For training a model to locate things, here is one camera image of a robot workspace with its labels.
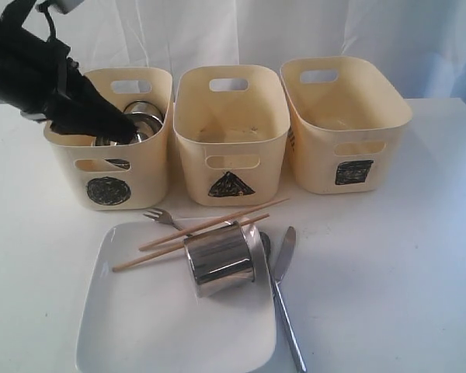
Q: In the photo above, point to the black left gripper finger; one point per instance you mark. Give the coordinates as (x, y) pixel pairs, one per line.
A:
(88, 113)

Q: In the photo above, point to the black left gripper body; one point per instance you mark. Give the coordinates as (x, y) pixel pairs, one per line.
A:
(66, 102)

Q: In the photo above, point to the steel mug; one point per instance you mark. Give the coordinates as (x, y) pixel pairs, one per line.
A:
(146, 108)

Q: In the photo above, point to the wooden chopstick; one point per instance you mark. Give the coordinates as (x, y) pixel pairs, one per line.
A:
(174, 248)
(209, 223)

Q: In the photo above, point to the steel mug sideways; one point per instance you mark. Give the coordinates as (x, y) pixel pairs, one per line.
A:
(227, 257)

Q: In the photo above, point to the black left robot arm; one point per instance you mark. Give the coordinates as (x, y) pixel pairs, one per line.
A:
(38, 76)

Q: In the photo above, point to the cream bin with circle mark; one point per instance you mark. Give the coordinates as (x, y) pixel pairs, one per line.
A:
(124, 177)

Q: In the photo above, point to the small steel fork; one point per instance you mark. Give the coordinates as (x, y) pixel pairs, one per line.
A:
(162, 217)

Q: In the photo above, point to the cream bin with triangle mark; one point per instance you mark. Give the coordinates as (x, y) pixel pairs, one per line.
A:
(231, 124)

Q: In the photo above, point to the white square plate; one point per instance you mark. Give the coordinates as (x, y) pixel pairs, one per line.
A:
(149, 318)

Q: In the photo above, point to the steel spoon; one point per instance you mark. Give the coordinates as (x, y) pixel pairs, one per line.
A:
(267, 250)

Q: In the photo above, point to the steel table knife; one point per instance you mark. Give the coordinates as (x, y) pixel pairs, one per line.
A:
(278, 272)

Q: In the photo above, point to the cream bin with square mark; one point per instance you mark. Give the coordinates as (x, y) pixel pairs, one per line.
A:
(346, 123)

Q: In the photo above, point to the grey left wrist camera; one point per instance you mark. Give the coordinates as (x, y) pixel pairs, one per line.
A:
(61, 6)

